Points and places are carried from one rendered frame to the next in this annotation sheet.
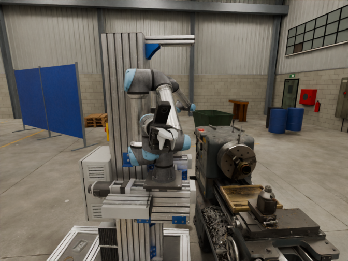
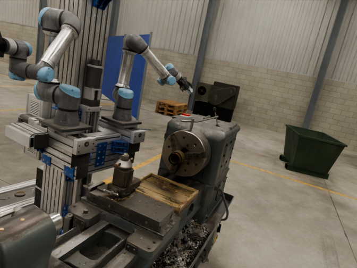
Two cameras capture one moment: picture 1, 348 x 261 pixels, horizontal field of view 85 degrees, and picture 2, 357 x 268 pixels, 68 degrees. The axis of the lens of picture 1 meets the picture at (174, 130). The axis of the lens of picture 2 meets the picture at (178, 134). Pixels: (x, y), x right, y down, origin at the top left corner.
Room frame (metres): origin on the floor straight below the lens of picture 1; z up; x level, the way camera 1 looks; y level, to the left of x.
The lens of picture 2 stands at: (0.00, -1.25, 1.60)
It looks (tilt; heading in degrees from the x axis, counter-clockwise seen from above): 13 degrees down; 26
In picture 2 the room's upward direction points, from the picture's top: 11 degrees clockwise
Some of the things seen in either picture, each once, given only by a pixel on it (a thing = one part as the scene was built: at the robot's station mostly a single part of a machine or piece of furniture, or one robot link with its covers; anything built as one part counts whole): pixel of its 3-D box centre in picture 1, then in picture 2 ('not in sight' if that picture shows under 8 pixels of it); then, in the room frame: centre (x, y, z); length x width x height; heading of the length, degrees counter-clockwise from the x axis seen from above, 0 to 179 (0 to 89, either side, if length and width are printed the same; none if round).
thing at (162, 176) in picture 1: (163, 170); (67, 115); (1.10, 0.06, 1.21); 0.15 x 0.15 x 0.10
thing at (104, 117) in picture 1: (97, 119); (172, 108); (8.68, 3.51, 0.22); 1.25 x 0.86 x 0.44; 9
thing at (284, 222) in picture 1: (274, 221); (128, 202); (0.97, -0.58, 0.95); 0.43 x 0.17 x 0.05; 95
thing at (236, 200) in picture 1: (248, 197); (163, 191); (1.32, -0.57, 0.89); 0.36 x 0.30 x 0.04; 95
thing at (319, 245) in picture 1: (280, 235); (124, 217); (0.92, -0.60, 0.90); 0.47 x 0.30 x 0.06; 95
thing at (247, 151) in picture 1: (236, 160); (185, 152); (1.58, -0.55, 1.08); 0.32 x 0.09 x 0.32; 95
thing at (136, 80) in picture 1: (140, 119); (51, 57); (1.06, 0.19, 1.54); 0.15 x 0.12 x 0.55; 109
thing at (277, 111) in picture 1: (277, 120); not in sight; (7.23, -3.98, 0.44); 0.59 x 0.59 x 0.88
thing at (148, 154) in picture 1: (154, 145); (20, 69); (0.81, 0.09, 1.46); 0.11 x 0.08 x 0.11; 109
